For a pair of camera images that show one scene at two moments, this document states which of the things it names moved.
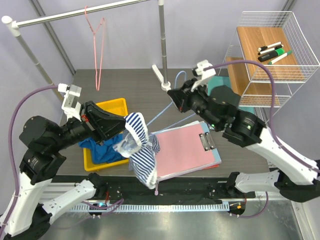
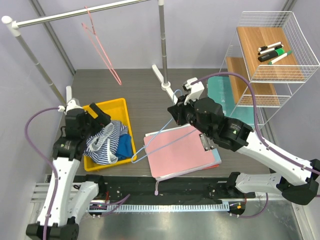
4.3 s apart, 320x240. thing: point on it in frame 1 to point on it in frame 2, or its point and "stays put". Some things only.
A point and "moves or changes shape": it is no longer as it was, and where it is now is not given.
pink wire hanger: x=97 y=87 moves or changes shape
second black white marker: x=268 y=50 stays put
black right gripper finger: x=179 y=98 to x=176 y=112
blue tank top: x=105 y=153 to x=124 y=149
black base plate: x=126 y=188 stays put
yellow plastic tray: x=118 y=107 stays put
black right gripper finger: x=178 y=95 to x=180 y=107
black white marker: x=260 y=49 stays put
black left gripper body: x=93 y=124 stays put
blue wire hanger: x=169 y=104 to x=136 y=152
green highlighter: x=278 y=52 stays put
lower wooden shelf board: x=251 y=94 stays put
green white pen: x=280 y=57 stays put
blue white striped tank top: x=141 y=146 to x=101 y=146
